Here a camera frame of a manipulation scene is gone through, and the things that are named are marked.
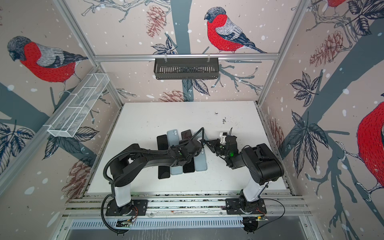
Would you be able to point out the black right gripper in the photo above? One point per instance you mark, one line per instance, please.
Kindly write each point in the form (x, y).
(214, 146)

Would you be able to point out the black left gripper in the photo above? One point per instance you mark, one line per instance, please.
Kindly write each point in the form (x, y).
(182, 146)

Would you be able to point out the pale blue phone case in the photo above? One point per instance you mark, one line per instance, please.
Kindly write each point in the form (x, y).
(173, 137)
(199, 136)
(201, 162)

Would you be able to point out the pale green phone case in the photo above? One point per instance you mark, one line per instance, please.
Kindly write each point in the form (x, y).
(177, 170)

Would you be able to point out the phone with black screen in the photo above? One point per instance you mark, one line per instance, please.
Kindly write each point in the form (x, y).
(164, 172)

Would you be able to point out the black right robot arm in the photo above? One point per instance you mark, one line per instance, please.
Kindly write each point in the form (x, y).
(262, 164)

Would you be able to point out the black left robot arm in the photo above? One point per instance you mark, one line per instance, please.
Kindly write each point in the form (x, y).
(123, 168)

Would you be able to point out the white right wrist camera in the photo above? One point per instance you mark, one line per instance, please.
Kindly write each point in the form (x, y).
(223, 136)

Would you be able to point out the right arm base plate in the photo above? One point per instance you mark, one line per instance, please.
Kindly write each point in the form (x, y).
(241, 206)

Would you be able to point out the black wall basket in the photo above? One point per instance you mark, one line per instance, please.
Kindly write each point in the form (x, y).
(187, 69)

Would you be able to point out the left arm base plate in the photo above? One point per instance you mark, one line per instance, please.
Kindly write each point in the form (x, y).
(133, 208)

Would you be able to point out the white wire mesh basket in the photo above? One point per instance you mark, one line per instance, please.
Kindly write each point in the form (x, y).
(75, 112)

